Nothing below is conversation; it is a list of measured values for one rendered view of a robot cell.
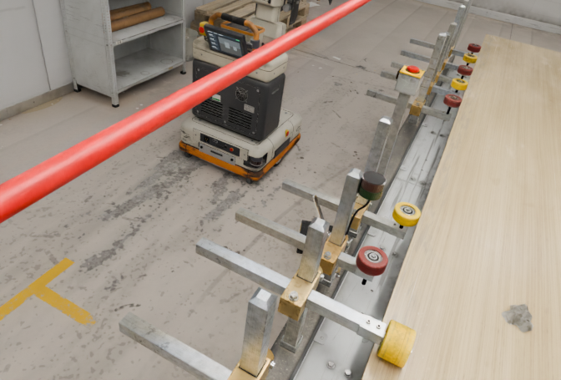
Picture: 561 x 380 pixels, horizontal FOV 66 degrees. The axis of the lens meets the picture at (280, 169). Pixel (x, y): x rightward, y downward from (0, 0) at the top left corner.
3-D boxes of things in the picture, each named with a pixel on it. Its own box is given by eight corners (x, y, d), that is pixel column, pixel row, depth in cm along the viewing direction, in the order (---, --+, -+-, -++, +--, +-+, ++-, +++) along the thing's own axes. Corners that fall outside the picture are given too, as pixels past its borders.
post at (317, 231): (280, 355, 115) (309, 223, 87) (285, 345, 118) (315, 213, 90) (291, 362, 114) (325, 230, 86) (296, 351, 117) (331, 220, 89)
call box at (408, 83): (392, 92, 144) (399, 70, 139) (397, 85, 149) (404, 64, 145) (413, 98, 142) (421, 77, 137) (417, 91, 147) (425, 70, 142)
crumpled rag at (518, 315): (525, 337, 99) (530, 331, 98) (497, 316, 103) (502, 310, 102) (542, 319, 104) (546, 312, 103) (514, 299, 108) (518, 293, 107)
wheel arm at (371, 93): (365, 96, 226) (366, 88, 224) (366, 94, 229) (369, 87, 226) (448, 123, 213) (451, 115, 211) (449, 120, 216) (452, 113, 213)
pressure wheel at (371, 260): (345, 286, 118) (355, 258, 112) (354, 268, 124) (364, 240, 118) (373, 300, 116) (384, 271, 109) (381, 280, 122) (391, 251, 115)
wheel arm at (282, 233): (234, 222, 130) (235, 211, 127) (240, 215, 132) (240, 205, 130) (371, 284, 117) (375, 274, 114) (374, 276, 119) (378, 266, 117)
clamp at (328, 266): (313, 268, 119) (316, 255, 116) (331, 239, 129) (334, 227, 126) (332, 277, 117) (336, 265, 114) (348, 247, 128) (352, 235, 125)
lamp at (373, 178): (341, 241, 118) (359, 179, 106) (347, 229, 122) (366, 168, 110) (361, 250, 116) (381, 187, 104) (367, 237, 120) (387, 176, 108)
